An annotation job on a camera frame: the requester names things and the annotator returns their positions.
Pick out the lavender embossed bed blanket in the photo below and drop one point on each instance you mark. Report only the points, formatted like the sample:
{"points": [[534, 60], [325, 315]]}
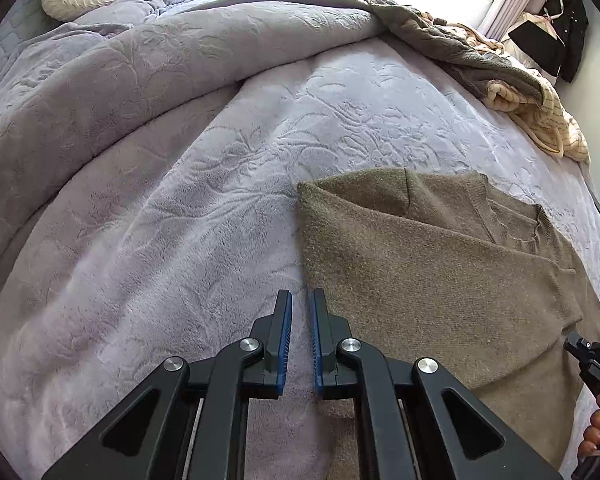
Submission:
{"points": [[149, 174]]}

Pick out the black hanging clothes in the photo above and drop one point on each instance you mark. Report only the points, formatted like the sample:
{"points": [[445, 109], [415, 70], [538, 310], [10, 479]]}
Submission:
{"points": [[552, 42]]}

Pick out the grey-green knit garment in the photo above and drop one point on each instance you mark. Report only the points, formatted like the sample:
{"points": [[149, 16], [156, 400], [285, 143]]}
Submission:
{"points": [[476, 71]]}

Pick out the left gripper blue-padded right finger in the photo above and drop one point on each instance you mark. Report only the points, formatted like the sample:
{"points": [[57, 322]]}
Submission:
{"points": [[414, 420]]}

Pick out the olive brown knit sweater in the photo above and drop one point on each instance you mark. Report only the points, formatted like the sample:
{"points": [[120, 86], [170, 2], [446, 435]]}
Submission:
{"points": [[453, 268]]}

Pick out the cream striped knit garment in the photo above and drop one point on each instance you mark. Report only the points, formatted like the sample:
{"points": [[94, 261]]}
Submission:
{"points": [[544, 119]]}

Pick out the grey quilted headboard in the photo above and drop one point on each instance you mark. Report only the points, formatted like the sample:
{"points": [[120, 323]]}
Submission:
{"points": [[24, 21]]}

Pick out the person's right hand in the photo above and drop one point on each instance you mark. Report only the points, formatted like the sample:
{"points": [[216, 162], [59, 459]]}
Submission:
{"points": [[591, 436]]}

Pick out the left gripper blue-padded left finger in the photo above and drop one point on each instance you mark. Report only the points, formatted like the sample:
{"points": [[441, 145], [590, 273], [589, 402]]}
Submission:
{"points": [[188, 420]]}

